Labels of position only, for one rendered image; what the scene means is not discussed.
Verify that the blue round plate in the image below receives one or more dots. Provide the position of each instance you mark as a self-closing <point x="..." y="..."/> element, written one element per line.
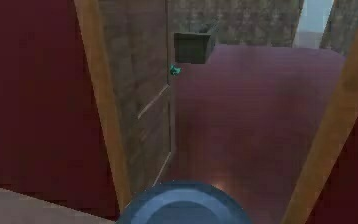
<point x="183" y="206"/>

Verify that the small teal object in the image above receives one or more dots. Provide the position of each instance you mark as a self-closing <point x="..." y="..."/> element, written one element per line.
<point x="174" y="70"/>

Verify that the dark green square box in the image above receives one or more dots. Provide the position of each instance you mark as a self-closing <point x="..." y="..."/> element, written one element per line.
<point x="191" y="47"/>

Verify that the pale window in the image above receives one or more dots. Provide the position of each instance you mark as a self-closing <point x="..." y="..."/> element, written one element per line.
<point x="312" y="21"/>

